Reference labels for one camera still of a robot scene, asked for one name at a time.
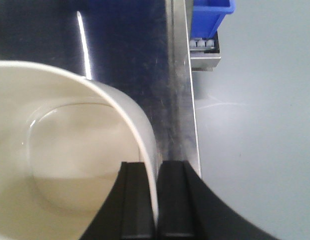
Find roller rack end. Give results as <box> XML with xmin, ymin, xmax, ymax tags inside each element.
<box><xmin>189</xmin><ymin>32</ymin><xmax>221</xmax><ymax>72</ymax></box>

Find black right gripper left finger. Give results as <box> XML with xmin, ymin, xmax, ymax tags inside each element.
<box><xmin>80</xmin><ymin>162</ymin><xmax>155</xmax><ymax>240</ymax></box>

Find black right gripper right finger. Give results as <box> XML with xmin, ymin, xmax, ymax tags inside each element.
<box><xmin>157</xmin><ymin>160</ymin><xmax>274</xmax><ymax>240</ymax></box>

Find blue crate on roller rack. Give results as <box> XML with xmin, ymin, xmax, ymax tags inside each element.
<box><xmin>191</xmin><ymin>0</ymin><xmax>236</xmax><ymax>39</ymax></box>

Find white plastic bin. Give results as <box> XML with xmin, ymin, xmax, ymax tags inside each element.
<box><xmin>0</xmin><ymin>60</ymin><xmax>158</xmax><ymax>240</ymax></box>

